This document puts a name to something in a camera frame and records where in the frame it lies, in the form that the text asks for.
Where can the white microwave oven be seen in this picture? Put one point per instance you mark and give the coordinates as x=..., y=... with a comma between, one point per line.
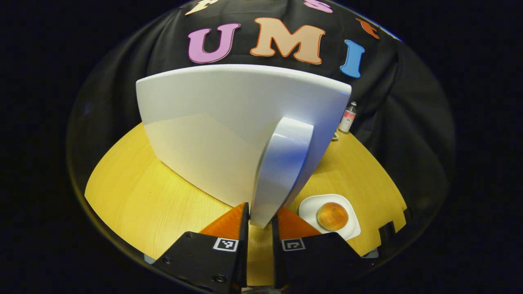
x=204, y=122

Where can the white square plate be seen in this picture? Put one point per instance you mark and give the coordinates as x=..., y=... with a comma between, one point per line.
x=310, y=208

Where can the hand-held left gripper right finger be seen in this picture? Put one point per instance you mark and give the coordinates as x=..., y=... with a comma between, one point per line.
x=276, y=253

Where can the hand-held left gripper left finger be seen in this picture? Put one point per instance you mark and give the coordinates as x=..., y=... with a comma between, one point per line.
x=244, y=228

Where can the white divided tray of grains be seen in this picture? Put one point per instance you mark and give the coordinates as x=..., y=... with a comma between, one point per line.
x=335, y=136

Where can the clear bottle with pink label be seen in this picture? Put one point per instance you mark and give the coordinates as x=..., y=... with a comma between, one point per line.
x=347, y=120

